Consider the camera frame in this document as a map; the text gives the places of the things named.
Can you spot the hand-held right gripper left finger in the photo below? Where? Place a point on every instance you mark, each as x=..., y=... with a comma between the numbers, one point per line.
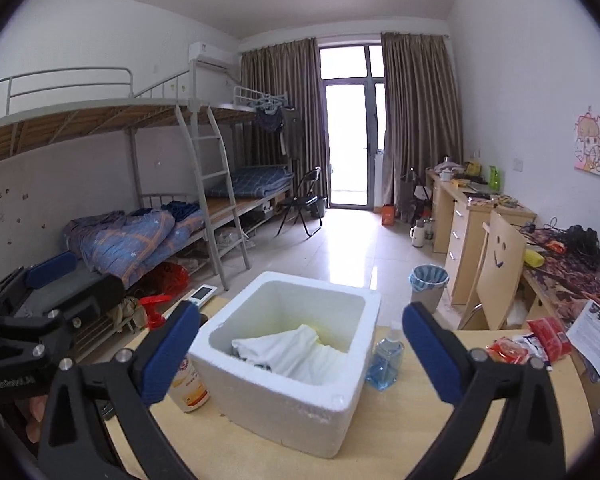
x=172, y=355

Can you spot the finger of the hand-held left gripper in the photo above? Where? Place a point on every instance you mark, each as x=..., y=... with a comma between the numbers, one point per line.
x=80, y=295
x=50, y=269

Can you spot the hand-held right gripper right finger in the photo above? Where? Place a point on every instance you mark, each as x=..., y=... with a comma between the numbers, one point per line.
x=435, y=355

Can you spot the white cloth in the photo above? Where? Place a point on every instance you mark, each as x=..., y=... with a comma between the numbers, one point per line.
x=290, y=352

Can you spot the white foam box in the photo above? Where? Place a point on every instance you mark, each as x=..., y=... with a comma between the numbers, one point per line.
x=290, y=410

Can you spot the person's left hand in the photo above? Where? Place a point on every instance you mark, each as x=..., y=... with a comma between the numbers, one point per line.
x=35, y=417

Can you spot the white lotion bottle red pump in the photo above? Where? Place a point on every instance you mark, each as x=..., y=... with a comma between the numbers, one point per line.
x=190, y=387

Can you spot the blue mouthwash bottle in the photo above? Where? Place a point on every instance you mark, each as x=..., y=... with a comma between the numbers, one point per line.
x=386, y=362

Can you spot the blue orange quilt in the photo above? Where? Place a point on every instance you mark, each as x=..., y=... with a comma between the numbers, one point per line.
x=125, y=245

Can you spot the trash bin with blue liner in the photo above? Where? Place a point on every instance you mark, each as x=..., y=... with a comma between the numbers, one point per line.
x=428, y=287

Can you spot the white remote control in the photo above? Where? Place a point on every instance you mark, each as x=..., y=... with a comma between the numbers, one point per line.
x=203, y=294

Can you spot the orange snack packet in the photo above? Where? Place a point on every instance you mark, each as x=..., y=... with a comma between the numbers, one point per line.
x=505, y=350

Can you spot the red plastic bag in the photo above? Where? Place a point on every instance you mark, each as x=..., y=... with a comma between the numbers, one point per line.
x=172, y=277

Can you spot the white snack packet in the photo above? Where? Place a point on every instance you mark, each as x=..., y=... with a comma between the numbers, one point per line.
x=534, y=349

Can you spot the wooden chair with smiley face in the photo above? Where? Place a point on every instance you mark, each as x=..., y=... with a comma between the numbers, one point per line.
x=502, y=270

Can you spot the red snack packet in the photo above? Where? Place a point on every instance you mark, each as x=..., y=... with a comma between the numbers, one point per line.
x=550, y=337

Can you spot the wooden desk with drawers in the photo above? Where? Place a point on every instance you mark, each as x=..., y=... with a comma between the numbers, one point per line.
x=462, y=240

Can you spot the white thermos jug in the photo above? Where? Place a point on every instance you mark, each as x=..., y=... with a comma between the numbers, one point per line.
x=417, y=234

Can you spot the yellow pouch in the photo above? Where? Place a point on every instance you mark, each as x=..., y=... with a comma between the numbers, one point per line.
x=535, y=257

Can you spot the orange paper bag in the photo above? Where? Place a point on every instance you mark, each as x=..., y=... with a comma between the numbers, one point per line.
x=388, y=215

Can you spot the metal bunk bed with ladder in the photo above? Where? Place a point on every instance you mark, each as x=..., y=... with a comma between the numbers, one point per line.
x=80, y=120

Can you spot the desk with patterned cover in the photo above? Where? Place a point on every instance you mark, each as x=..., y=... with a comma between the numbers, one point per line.
x=570, y=285

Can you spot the printed paper sheet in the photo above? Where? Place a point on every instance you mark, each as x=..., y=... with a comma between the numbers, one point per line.
x=597, y=342

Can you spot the blue plaid bedding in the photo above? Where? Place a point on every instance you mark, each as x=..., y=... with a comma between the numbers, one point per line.
x=252, y=182

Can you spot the yellow packet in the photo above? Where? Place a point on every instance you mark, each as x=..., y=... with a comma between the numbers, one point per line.
x=472, y=168

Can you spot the black folding chair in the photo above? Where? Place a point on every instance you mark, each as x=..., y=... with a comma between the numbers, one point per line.
x=305, y=202

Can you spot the brown curtain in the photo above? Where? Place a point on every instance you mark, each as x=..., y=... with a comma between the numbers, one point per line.
x=285, y=80
x=422, y=120

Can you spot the glass balcony door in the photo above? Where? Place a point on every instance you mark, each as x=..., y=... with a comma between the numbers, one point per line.
x=352, y=125

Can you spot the dark hanging clothes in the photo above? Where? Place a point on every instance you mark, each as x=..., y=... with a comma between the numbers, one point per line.
x=275, y=125

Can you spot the white air conditioner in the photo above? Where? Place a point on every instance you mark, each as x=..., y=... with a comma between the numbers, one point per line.
x=209, y=55

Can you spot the white wall switch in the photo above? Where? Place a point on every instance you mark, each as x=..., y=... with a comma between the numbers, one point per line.
x=518, y=164

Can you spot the pink cartoon wall poster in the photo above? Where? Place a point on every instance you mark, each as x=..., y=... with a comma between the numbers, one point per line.
x=591, y=142

